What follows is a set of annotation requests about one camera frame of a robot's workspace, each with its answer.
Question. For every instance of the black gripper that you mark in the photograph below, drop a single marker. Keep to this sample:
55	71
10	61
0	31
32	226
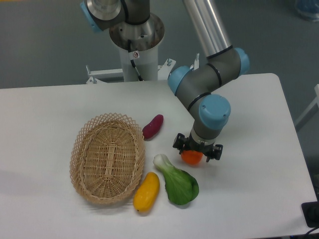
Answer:
196	143

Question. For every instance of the orange fruit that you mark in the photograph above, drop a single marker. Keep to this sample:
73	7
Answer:
191	157

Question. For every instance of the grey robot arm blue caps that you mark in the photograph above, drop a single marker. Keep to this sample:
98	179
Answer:
137	33

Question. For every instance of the green bok choy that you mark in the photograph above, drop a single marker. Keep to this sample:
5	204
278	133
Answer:
180	186

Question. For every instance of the purple sweet potato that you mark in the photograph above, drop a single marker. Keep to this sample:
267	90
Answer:
153	127

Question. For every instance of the yellow mango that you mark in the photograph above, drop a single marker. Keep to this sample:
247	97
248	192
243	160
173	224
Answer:
147	193

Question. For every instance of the woven wicker basket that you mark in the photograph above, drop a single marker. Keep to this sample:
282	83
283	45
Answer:
107	160

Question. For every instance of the black device at table edge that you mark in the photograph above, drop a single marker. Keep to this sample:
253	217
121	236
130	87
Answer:
311	213

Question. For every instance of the blue object top right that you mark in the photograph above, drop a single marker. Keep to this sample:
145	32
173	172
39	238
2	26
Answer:
308	9

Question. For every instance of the white metal base frame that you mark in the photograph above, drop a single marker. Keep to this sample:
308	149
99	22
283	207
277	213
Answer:
116	75

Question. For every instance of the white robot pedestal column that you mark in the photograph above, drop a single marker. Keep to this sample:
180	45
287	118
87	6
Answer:
143	62

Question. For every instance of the white frame at right edge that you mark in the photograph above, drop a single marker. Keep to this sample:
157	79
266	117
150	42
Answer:
309	112

